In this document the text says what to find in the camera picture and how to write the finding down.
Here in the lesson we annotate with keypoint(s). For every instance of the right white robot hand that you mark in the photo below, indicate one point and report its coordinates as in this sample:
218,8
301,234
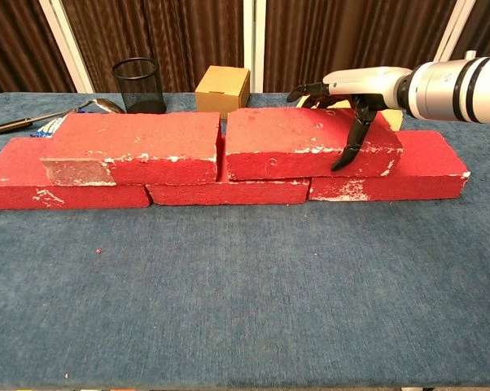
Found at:
363,81

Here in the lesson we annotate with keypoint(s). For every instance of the red foam brick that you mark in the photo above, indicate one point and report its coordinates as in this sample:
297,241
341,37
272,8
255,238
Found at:
428,163
17,171
277,134
228,193
147,138

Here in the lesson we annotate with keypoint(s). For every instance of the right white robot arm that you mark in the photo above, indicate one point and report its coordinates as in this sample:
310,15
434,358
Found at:
452,89

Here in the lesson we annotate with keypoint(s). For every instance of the dark brown curtain panel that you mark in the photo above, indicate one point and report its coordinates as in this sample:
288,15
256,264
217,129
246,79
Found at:
489,24
17,40
167,32
351,40

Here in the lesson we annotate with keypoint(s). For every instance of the kraft spiral notebook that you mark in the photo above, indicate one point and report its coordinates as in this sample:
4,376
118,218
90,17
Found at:
393,119

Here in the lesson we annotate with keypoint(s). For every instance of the small brown cardboard box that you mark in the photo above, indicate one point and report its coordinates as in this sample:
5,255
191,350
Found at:
220,95

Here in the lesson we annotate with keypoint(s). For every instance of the black mesh pen cup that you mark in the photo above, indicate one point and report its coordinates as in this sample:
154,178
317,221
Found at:
141,89

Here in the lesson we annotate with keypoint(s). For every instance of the blue table cloth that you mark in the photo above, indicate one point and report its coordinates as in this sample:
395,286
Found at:
228,305

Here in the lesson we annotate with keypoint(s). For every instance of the blue snack packet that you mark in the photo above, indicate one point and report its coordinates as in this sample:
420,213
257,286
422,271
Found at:
49,127

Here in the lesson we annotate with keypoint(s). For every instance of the white partition post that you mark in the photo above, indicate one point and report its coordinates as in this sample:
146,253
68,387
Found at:
456,24
68,45
254,40

